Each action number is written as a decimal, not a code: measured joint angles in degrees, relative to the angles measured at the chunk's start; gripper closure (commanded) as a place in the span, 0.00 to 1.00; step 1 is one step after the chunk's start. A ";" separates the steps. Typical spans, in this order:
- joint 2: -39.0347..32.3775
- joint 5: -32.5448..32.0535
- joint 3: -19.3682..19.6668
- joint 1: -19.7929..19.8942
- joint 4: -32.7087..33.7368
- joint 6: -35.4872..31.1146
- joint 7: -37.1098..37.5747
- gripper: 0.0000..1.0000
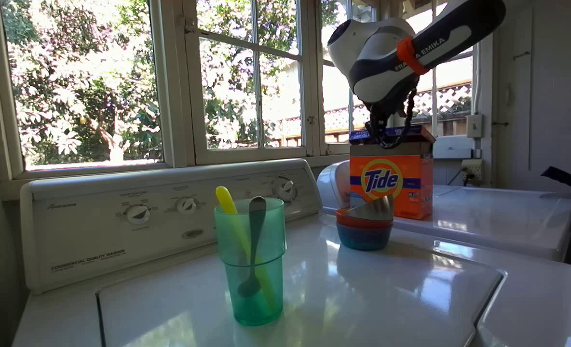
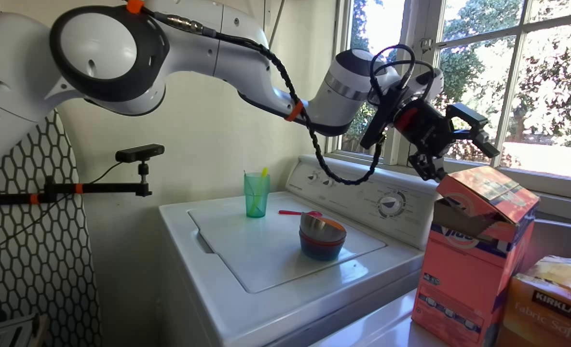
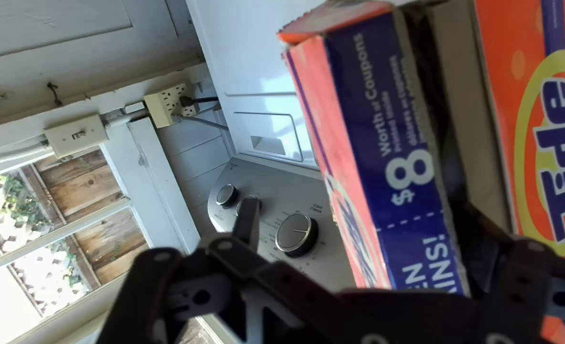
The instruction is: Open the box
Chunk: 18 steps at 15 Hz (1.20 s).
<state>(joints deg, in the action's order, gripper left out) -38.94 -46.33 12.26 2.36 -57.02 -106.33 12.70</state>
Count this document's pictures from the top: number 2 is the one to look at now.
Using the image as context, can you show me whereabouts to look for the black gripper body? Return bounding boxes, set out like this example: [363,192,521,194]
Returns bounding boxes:
[361,84,467,157]

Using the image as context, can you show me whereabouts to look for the orange Tide detergent box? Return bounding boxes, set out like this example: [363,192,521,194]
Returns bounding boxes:
[413,165,539,347]

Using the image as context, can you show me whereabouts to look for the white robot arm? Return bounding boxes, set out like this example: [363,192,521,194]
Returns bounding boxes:
[0,0,498,178]

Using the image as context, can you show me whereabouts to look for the Kirkland cardboard box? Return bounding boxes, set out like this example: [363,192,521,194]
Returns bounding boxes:
[496,256,571,347]

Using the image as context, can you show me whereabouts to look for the stacked colourful measuring bowls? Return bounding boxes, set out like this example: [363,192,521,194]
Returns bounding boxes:
[280,209,348,259]

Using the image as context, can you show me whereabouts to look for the white dryer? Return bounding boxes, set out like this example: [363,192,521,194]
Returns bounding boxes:
[311,290,448,347]

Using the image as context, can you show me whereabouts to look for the green translucent plastic cup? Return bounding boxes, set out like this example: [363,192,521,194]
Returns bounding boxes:
[244,171,271,217]

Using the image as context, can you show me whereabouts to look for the white washing machine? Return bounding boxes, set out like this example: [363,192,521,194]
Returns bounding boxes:
[159,155,437,347]

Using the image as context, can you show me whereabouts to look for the honeycomb patterned ironing board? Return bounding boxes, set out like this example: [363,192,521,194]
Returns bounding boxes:
[0,113,103,347]

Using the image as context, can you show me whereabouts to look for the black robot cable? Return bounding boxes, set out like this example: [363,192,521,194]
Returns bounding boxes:
[139,7,442,188]

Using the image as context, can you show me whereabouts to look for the white window frame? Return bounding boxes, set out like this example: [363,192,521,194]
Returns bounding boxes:
[336,0,571,219]

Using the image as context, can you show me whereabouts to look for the black stereo camera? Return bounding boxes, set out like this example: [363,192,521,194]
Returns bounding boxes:
[116,144,165,161]

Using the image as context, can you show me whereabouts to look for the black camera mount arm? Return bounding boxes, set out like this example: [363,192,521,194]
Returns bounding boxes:
[0,161,151,205]

